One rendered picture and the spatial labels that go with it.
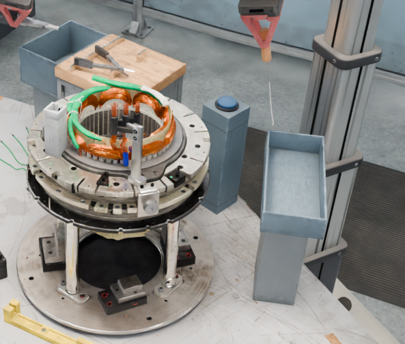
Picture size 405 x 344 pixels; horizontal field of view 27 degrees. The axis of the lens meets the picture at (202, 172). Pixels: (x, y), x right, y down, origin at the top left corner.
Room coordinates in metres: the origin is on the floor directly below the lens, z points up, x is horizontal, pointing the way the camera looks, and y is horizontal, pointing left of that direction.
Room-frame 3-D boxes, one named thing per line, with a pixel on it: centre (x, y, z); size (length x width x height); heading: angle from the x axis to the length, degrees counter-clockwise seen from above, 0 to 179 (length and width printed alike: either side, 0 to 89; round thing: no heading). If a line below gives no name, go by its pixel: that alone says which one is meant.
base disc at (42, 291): (1.20, 0.15, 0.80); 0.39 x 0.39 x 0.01
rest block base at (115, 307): (1.08, 0.12, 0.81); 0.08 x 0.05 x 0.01; 120
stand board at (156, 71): (1.49, 0.19, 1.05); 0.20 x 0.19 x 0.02; 61
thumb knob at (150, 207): (1.04, 0.08, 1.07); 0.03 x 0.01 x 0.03; 114
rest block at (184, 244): (1.24, 0.04, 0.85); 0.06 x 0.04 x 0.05; 22
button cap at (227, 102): (1.43, -0.04, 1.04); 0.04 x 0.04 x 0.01
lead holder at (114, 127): (1.07, 0.13, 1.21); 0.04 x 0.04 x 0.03; 66
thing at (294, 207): (1.19, -0.17, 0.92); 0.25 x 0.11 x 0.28; 178
